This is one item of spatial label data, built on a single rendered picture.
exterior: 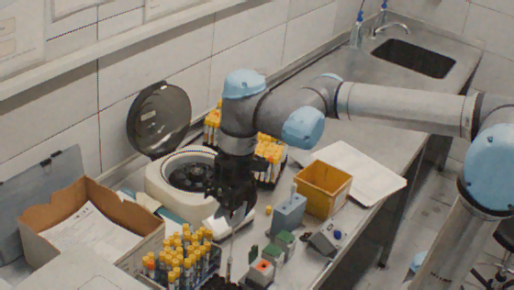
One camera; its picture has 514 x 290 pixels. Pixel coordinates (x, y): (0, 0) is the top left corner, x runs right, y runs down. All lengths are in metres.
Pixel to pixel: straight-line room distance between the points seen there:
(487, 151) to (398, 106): 0.25
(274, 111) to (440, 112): 0.29
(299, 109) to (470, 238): 0.37
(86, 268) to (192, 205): 0.51
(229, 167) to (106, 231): 0.48
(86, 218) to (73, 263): 0.47
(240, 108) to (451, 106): 0.38
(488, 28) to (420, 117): 2.44
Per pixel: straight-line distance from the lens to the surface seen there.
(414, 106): 0.99
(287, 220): 1.48
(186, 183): 1.51
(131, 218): 1.40
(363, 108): 1.03
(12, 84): 1.24
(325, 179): 1.71
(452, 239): 0.93
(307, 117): 0.95
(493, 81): 3.48
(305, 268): 1.46
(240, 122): 1.01
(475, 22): 3.41
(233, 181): 1.09
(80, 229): 1.43
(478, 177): 0.83
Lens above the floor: 1.88
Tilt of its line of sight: 31 degrees down
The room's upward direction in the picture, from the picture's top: 7 degrees clockwise
